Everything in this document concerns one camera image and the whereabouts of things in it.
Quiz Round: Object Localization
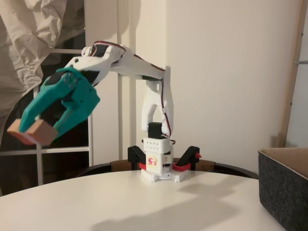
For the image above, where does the black clamp with red lever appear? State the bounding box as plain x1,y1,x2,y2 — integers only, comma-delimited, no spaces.
172,145,202,172

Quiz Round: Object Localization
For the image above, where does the light brown wooden block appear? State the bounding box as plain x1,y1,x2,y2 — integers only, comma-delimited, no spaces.
7,119,58,146

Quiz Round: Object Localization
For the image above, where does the wooden framed frosted panel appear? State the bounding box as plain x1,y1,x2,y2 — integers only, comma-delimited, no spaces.
278,0,308,149

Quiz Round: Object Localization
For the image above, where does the beige crumpled curtain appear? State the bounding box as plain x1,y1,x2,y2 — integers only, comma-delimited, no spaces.
0,0,85,147

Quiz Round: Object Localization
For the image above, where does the white glazed door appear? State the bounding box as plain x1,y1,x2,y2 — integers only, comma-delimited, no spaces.
0,0,137,196

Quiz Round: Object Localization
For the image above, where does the grey felt box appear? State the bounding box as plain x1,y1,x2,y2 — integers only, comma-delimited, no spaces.
257,147,308,231

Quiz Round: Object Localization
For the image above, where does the black clamp with red pad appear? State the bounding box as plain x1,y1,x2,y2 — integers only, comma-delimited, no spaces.
127,145,147,171

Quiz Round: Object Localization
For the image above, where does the dark brown chair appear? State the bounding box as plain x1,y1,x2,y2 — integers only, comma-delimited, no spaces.
77,157,260,180

